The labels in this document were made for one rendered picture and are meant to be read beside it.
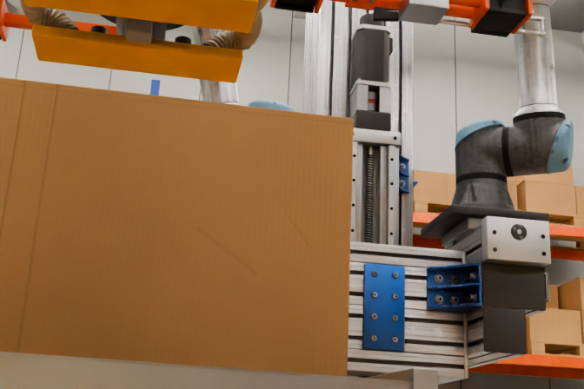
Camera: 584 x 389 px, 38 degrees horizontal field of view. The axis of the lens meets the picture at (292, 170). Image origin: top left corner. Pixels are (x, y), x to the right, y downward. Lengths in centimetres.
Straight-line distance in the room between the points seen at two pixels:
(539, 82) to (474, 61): 955
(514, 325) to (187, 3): 94
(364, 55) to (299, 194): 103
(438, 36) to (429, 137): 147
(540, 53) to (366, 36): 42
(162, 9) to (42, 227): 40
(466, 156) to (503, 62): 973
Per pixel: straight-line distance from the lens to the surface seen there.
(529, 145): 195
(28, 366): 88
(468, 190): 194
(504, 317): 177
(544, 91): 199
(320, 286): 107
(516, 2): 150
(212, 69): 144
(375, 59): 208
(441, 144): 1090
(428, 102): 1106
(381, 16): 150
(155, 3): 127
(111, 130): 109
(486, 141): 197
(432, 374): 96
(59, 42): 142
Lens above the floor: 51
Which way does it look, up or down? 19 degrees up
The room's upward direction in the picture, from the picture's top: 3 degrees clockwise
